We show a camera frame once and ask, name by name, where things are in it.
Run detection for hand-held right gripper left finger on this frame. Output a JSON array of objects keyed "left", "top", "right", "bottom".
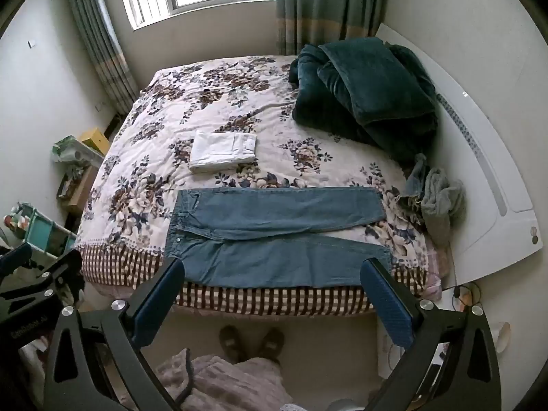
[{"left": 43, "top": 258, "right": 186, "bottom": 411}]

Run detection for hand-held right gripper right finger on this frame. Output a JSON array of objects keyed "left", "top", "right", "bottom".
[{"left": 360, "top": 259, "right": 502, "bottom": 411}]

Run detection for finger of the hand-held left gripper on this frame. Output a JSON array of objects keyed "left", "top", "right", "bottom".
[
  {"left": 0, "top": 243, "right": 34, "bottom": 272},
  {"left": 0, "top": 248, "right": 85, "bottom": 309}
]

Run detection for blue jeans pants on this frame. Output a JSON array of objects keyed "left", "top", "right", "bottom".
[{"left": 167, "top": 187, "right": 392, "bottom": 288}]

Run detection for white folded pants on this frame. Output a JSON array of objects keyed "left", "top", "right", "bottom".
[{"left": 188, "top": 130, "right": 258, "bottom": 175}]

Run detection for teal shelf organizer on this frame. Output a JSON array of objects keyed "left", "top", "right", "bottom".
[{"left": 0, "top": 201, "right": 78, "bottom": 263}]

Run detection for brown cardboard box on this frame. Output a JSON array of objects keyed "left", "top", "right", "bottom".
[{"left": 58, "top": 165, "right": 100, "bottom": 215}]

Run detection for grey cloth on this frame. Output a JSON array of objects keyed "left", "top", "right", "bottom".
[{"left": 422, "top": 168, "right": 466, "bottom": 249}]

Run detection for green white plastic bag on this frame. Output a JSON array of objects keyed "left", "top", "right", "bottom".
[{"left": 52, "top": 136, "right": 105, "bottom": 169}]

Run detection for person's pink fleece clothing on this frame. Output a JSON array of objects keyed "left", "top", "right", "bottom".
[{"left": 154, "top": 348, "right": 302, "bottom": 411}]

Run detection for person's right slipper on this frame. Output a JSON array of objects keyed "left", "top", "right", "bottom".
[{"left": 258, "top": 327, "right": 286, "bottom": 367}]

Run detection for yellow box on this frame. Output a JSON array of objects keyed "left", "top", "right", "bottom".
[{"left": 79, "top": 127, "right": 111, "bottom": 155}]

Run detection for white headboard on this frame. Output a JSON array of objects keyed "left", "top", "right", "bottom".
[{"left": 374, "top": 23, "right": 544, "bottom": 287}]

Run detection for floral bed quilt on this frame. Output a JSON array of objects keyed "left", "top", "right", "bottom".
[{"left": 76, "top": 55, "right": 444, "bottom": 318}]

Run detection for dark green blanket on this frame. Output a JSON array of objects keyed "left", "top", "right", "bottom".
[{"left": 288, "top": 37, "right": 439, "bottom": 164}]

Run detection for striped green curtain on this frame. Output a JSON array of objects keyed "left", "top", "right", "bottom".
[
  {"left": 274, "top": 0, "right": 392, "bottom": 56},
  {"left": 62, "top": 0, "right": 140, "bottom": 115}
]

